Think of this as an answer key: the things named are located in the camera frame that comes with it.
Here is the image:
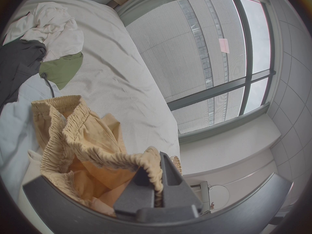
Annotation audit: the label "black T-shirt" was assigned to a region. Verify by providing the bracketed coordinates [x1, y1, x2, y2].
[0, 40, 47, 111]

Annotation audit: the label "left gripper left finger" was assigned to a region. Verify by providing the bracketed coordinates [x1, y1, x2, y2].
[113, 166, 157, 216]

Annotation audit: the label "green garment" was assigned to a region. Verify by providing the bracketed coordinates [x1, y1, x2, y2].
[39, 52, 84, 98]

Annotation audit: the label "round wall mirror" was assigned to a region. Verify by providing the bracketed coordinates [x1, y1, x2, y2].
[209, 184, 230, 209]

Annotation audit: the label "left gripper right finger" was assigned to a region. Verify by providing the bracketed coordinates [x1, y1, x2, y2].
[160, 151, 204, 215]

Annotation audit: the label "white garment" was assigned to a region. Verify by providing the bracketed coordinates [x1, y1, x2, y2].
[3, 3, 85, 62]

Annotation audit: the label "window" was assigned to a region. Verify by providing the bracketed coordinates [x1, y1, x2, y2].
[124, 0, 277, 135]

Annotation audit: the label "tan shorts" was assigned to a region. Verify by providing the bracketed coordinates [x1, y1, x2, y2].
[27, 95, 164, 216]

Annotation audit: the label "grey small table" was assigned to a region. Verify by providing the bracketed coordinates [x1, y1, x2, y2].
[190, 181, 212, 214]

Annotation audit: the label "round woven basket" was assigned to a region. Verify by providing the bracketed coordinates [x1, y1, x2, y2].
[170, 156, 183, 175]

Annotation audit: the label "pale blue garment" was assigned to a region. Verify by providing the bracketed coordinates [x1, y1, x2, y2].
[0, 78, 62, 204]

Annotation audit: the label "bed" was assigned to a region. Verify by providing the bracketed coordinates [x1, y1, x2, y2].
[0, 0, 183, 217]

